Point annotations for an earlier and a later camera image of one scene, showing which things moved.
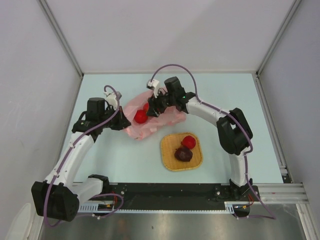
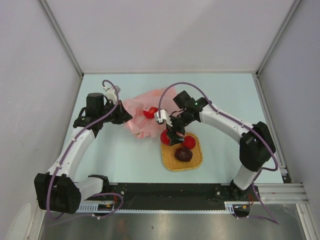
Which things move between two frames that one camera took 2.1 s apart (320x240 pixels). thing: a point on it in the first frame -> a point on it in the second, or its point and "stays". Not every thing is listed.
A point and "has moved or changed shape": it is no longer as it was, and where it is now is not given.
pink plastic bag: [170, 116] has moved or changed shape
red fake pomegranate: [189, 141] stays
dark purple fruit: [183, 154] stays
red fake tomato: [141, 116] -> [164, 138]
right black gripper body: [162, 102] -> [180, 122]
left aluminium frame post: [62, 36] stays
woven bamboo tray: [170, 142] stays
